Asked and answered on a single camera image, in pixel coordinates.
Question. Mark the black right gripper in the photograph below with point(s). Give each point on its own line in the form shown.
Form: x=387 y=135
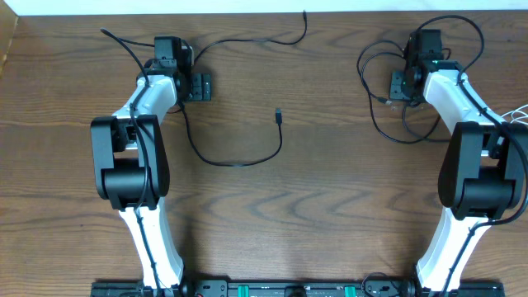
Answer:
x=395 y=92

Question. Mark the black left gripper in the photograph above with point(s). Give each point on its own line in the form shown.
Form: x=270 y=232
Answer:
x=203 y=87

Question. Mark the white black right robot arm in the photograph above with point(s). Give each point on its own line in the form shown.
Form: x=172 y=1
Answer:
x=484 y=170

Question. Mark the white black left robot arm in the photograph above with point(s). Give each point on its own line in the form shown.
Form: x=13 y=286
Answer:
x=131 y=170

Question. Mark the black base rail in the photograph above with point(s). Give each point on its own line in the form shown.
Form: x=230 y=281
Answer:
x=223 y=288

